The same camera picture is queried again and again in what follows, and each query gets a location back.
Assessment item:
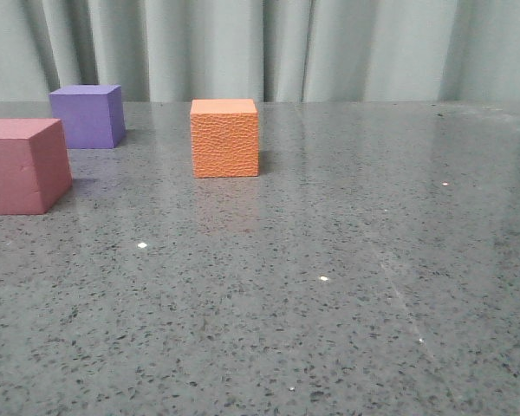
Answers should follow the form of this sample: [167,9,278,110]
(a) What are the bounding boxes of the orange foam cube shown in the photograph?
[190,99,259,178]

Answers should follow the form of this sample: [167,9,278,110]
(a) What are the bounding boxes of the grey-green curtain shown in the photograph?
[0,1,520,102]

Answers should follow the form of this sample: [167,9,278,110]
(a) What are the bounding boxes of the purple foam cube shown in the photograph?
[49,85,126,149]

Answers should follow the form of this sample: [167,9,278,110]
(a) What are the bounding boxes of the red foam cube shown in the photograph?
[0,118,72,215]

